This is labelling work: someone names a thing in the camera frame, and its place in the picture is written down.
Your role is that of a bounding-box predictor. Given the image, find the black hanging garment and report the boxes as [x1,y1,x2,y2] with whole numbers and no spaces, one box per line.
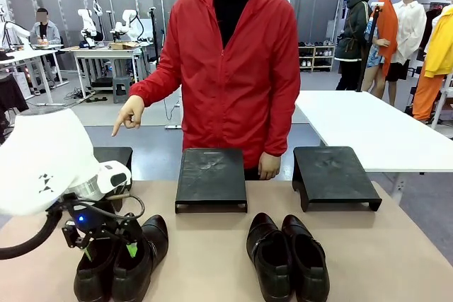
[0,74,30,144]

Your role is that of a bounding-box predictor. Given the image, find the figure in white shirt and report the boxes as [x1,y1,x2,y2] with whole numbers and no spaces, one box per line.
[384,0,428,107]

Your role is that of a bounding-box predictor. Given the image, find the person's right forearm red sleeve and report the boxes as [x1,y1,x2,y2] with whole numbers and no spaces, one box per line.
[129,63,185,109]

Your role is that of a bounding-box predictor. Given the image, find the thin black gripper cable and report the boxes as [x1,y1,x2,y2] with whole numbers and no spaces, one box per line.
[105,194,147,223]

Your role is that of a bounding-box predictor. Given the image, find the flat cardboard box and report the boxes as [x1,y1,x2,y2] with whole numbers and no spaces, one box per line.
[108,42,141,51]

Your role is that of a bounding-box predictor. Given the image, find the black shoe stand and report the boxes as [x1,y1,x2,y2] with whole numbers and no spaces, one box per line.
[292,146,383,213]
[175,148,248,214]
[92,146,134,213]

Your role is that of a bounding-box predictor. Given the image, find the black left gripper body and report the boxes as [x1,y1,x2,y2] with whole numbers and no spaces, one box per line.
[62,192,143,250]

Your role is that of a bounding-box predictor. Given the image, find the large white table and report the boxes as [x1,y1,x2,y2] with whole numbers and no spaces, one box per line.
[294,89,453,208]

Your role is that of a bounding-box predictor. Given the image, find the person's left forearm red sleeve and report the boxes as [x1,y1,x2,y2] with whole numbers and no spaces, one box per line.
[263,86,302,157]

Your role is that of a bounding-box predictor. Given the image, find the orange trousers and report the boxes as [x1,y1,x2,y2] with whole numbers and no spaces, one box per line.
[412,74,445,122]

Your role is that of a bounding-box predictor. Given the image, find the seated person grey jacket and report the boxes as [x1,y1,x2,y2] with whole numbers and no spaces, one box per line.
[29,7,62,47]

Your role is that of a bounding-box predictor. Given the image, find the mannequin in dark jacket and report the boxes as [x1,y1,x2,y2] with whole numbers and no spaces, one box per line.
[334,0,373,91]

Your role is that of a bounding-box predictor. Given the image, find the thick black arm hose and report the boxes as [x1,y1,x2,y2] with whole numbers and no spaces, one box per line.
[0,205,64,260]

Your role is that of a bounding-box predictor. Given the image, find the white robot workbench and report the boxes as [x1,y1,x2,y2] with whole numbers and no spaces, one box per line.
[62,44,155,100]

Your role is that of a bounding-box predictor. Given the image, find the person's left hand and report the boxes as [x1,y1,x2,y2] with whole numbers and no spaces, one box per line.
[258,151,282,181]

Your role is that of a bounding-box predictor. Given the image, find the grey plastic stool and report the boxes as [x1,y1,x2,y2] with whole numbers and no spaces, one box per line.
[112,76,137,105]

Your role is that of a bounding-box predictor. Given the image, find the white desk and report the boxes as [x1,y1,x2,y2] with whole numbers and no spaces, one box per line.
[0,47,70,105]

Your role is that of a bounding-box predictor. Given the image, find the person's right hand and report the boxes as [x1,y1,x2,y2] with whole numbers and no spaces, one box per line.
[111,95,146,137]

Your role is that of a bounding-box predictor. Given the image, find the person in red jacket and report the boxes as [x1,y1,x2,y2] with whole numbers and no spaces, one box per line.
[129,0,302,181]

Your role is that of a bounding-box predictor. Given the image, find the yellow hoodie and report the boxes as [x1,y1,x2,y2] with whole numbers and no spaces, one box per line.
[423,4,453,79]

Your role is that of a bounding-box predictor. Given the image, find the wooden shoe rack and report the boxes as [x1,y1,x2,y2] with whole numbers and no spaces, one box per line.
[298,44,336,72]

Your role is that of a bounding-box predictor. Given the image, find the mannequin with orange cloth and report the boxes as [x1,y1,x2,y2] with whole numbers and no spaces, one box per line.
[360,0,401,100]

